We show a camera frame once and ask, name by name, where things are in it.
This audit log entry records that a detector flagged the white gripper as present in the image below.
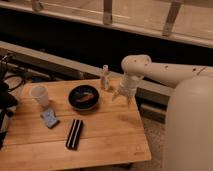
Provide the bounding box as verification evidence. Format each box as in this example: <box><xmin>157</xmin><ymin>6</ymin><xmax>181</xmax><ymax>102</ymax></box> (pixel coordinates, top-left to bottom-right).
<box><xmin>112</xmin><ymin>74</ymin><xmax>142</xmax><ymax>108</ymax></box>

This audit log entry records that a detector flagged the black equipment at left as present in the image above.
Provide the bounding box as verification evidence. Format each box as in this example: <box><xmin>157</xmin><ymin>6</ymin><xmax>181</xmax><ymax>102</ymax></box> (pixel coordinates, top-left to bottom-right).
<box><xmin>0</xmin><ymin>55</ymin><xmax>18</xmax><ymax>149</ymax></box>

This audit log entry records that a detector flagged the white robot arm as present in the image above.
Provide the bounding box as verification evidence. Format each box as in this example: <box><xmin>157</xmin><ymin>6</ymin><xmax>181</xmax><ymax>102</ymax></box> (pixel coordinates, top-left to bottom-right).
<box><xmin>116</xmin><ymin>55</ymin><xmax>213</xmax><ymax>171</ymax></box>

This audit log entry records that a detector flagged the white plastic cup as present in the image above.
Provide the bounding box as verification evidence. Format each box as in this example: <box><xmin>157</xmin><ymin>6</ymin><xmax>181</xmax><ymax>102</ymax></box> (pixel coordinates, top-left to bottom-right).
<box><xmin>30</xmin><ymin>85</ymin><xmax>49</xmax><ymax>107</ymax></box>

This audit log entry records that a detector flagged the metal window bracket left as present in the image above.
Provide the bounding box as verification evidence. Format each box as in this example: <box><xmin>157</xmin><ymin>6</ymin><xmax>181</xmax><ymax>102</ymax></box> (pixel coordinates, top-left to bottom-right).
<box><xmin>31</xmin><ymin>0</ymin><xmax>44</xmax><ymax>12</ymax></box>

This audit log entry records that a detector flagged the metal window bracket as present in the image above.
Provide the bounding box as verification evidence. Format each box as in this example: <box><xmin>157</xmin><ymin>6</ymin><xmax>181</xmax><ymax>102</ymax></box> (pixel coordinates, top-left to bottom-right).
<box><xmin>31</xmin><ymin>0</ymin><xmax>44</xmax><ymax>12</ymax></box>
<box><xmin>102</xmin><ymin>0</ymin><xmax>113</xmax><ymax>25</ymax></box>
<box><xmin>162</xmin><ymin>0</ymin><xmax>183</xmax><ymax>37</ymax></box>

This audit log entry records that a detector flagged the black cable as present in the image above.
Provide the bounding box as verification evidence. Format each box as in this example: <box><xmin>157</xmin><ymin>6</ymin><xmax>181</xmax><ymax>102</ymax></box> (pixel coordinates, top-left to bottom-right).
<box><xmin>3</xmin><ymin>73</ymin><xmax>26</xmax><ymax>93</ymax></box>

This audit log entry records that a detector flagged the metal window bracket right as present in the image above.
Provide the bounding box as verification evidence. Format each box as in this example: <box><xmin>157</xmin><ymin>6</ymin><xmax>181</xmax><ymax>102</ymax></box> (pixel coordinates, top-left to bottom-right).
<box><xmin>162</xmin><ymin>0</ymin><xmax>183</xmax><ymax>37</ymax></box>

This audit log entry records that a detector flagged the black bowl with food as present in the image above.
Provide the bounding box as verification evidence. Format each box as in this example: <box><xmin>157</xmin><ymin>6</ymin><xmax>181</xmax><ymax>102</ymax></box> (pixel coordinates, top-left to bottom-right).
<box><xmin>68</xmin><ymin>85</ymin><xmax>99</xmax><ymax>110</ymax></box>

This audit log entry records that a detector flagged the small clear bottle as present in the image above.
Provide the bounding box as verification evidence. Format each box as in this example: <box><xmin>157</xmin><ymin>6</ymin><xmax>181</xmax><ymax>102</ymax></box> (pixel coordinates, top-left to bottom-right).
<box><xmin>100</xmin><ymin>65</ymin><xmax>110</xmax><ymax>90</ymax></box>

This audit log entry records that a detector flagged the metal window bracket middle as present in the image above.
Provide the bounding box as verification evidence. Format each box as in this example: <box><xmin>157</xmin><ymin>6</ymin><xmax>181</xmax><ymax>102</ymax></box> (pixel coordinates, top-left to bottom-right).
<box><xmin>102</xmin><ymin>0</ymin><xmax>113</xmax><ymax>25</ymax></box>

